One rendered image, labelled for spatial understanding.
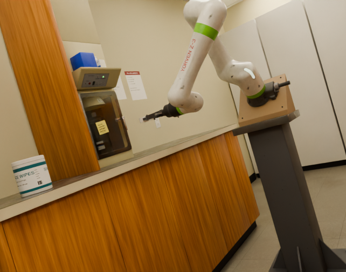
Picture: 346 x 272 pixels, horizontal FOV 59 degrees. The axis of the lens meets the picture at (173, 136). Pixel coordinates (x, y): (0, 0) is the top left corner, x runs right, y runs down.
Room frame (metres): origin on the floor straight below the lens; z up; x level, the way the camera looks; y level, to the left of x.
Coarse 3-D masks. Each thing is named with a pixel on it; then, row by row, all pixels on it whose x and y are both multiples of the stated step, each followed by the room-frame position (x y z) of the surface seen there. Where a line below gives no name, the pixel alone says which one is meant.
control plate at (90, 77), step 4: (84, 76) 1.72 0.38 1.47; (88, 76) 1.74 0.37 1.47; (92, 76) 1.76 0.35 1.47; (96, 76) 1.79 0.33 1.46; (100, 76) 1.82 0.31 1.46; (104, 76) 1.84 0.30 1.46; (108, 76) 1.87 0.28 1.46; (84, 80) 1.73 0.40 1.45; (88, 80) 1.76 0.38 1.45; (92, 80) 1.78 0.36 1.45; (96, 80) 1.81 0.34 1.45; (100, 80) 1.83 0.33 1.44; (104, 80) 1.86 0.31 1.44; (84, 84) 1.75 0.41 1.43; (88, 84) 1.77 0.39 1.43; (96, 84) 1.83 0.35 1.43; (100, 84) 1.85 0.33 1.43; (104, 84) 1.88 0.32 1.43
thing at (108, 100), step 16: (80, 96) 1.75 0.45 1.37; (96, 96) 1.85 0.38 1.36; (112, 96) 1.95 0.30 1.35; (96, 112) 1.82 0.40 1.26; (112, 112) 1.92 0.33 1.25; (96, 128) 1.79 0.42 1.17; (112, 128) 1.89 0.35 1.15; (96, 144) 1.76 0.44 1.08; (112, 144) 1.86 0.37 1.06; (128, 144) 1.96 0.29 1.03
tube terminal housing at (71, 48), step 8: (64, 48) 1.76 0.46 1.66; (72, 48) 1.80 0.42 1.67; (80, 48) 1.85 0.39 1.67; (88, 48) 1.90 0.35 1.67; (96, 48) 1.96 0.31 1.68; (72, 56) 1.79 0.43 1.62; (96, 56) 1.94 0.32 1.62; (112, 88) 1.99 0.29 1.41; (128, 152) 1.96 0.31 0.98; (104, 160) 1.79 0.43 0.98; (112, 160) 1.84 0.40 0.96; (120, 160) 1.89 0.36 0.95
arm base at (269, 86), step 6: (270, 84) 1.72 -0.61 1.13; (276, 84) 1.70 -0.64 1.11; (282, 84) 1.69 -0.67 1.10; (288, 84) 1.68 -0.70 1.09; (270, 90) 1.69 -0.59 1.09; (276, 90) 1.73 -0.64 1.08; (264, 96) 1.73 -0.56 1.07; (270, 96) 1.72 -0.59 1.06; (276, 96) 1.71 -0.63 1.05; (252, 102) 1.76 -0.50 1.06; (258, 102) 1.74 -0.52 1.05; (264, 102) 1.73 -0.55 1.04
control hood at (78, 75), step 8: (72, 72) 1.71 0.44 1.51; (80, 72) 1.68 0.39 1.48; (88, 72) 1.73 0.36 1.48; (96, 72) 1.78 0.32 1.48; (104, 72) 1.82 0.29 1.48; (112, 72) 1.88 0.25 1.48; (80, 80) 1.71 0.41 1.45; (112, 80) 1.92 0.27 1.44; (80, 88) 1.74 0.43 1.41; (88, 88) 1.79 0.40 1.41; (96, 88) 1.85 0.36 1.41; (104, 88) 1.91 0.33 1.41
